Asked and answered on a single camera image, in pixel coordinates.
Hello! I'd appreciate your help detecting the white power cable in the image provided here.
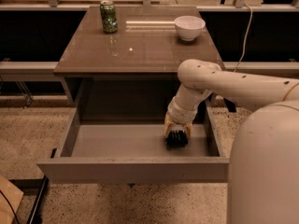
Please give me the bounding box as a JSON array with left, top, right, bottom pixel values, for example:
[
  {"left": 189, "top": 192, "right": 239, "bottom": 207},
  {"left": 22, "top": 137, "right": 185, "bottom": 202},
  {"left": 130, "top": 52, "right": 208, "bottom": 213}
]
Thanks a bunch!
[{"left": 233, "top": 4, "right": 254, "bottom": 73}]

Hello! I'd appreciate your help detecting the brown top cabinet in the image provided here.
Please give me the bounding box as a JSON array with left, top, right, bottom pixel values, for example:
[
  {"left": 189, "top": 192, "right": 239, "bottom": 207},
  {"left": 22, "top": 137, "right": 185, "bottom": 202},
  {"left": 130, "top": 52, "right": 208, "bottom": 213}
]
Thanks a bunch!
[{"left": 53, "top": 5, "right": 228, "bottom": 105}]

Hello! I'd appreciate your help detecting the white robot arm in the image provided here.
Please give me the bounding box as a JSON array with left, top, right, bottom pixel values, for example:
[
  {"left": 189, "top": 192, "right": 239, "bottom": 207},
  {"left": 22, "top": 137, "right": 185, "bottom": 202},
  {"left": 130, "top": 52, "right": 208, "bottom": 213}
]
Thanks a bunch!
[{"left": 164, "top": 59, "right": 299, "bottom": 224}]

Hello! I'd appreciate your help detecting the white ceramic bowl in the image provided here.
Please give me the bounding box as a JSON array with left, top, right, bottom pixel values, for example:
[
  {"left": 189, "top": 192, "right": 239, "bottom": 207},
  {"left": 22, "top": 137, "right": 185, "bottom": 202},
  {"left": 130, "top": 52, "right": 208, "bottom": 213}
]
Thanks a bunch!
[{"left": 174, "top": 16, "right": 206, "bottom": 41}]

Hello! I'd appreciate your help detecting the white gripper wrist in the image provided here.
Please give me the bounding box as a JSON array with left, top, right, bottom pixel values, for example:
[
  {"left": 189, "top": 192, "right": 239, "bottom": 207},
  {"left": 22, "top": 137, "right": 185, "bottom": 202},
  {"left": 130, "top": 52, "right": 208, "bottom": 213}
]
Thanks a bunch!
[{"left": 164, "top": 98, "right": 197, "bottom": 139}]

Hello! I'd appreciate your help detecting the dark blue snack bar wrapper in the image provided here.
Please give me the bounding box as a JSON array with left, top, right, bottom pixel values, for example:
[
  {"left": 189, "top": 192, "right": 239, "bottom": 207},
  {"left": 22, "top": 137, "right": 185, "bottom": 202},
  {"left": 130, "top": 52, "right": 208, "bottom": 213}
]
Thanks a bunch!
[{"left": 165, "top": 130, "right": 188, "bottom": 149}]

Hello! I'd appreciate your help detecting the green patterned drink can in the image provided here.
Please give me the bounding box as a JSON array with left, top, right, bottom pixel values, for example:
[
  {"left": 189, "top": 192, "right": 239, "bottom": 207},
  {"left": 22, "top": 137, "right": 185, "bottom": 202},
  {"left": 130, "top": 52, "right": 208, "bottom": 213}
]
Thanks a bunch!
[{"left": 100, "top": 0, "right": 118, "bottom": 34}]

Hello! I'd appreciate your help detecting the cardboard piece at left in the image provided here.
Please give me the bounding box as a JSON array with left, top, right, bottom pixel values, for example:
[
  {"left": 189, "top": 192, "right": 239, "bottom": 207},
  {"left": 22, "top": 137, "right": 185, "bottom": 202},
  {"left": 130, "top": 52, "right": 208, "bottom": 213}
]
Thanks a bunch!
[{"left": 0, "top": 175, "right": 23, "bottom": 224}]

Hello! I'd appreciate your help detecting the grey horizontal rail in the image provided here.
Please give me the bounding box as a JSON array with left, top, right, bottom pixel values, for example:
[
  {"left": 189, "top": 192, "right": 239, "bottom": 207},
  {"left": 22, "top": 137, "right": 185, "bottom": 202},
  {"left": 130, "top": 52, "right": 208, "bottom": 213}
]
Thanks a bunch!
[{"left": 0, "top": 62, "right": 299, "bottom": 82}]

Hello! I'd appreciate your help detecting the black metal floor frame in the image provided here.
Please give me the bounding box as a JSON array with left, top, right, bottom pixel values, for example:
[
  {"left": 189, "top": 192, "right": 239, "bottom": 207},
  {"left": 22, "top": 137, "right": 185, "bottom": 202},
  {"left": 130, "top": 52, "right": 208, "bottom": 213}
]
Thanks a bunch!
[{"left": 10, "top": 175, "right": 50, "bottom": 224}]

